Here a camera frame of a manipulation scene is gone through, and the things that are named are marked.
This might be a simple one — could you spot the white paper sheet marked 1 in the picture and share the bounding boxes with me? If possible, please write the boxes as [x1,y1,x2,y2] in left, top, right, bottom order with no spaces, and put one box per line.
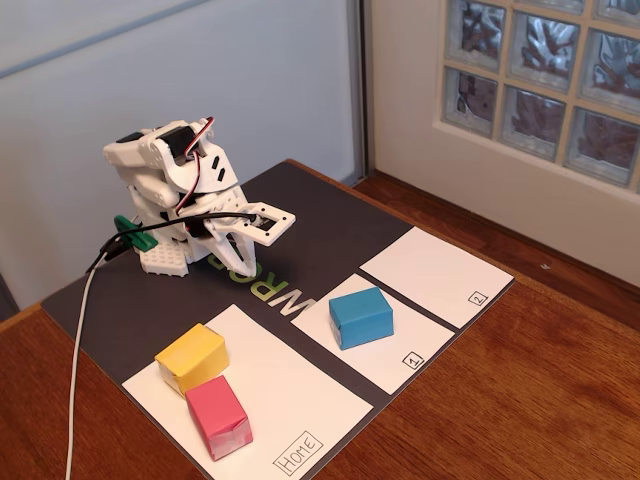
[290,273,456,396]

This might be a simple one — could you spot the white cable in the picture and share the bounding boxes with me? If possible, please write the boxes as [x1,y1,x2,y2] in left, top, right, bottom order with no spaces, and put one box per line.
[64,252,109,480]

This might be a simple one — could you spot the red white black servo wire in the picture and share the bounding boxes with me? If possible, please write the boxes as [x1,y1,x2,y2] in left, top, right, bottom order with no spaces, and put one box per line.
[172,117,217,217]

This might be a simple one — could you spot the green clamp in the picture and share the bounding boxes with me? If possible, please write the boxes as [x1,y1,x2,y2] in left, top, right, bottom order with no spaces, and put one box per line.
[113,214,159,251]

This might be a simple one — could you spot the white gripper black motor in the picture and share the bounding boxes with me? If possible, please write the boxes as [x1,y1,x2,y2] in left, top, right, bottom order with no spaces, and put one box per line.
[182,189,259,275]

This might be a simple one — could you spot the blue paper box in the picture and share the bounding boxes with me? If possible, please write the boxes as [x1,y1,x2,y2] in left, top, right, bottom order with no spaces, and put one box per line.
[328,286,395,351]

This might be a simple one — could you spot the white paper sheet marked home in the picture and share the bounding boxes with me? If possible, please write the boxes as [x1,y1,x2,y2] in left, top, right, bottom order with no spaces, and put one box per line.
[121,303,375,480]

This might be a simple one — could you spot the white paper sheet marked 2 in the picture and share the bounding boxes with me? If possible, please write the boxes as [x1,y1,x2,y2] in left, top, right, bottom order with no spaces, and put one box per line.
[358,227,516,330]

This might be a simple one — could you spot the black cable with plug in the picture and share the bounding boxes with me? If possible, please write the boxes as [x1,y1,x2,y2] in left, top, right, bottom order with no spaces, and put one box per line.
[85,212,256,274]

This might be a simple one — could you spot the yellow paper box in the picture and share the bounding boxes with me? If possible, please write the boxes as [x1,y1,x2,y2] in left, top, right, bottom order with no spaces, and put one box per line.
[154,323,231,399]

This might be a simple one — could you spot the grey metal door frame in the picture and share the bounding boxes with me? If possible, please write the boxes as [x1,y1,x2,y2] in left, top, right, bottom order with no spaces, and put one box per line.
[344,0,375,184]

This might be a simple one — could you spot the black mat with lettering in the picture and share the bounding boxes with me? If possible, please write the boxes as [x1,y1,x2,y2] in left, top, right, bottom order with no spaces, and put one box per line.
[40,158,516,480]

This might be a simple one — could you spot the glass block window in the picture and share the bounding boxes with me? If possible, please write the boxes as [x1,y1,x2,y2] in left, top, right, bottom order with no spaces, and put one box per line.
[432,0,640,194]

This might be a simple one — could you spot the red paper box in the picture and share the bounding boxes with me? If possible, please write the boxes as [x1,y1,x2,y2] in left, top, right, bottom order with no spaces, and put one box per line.
[184,375,254,462]

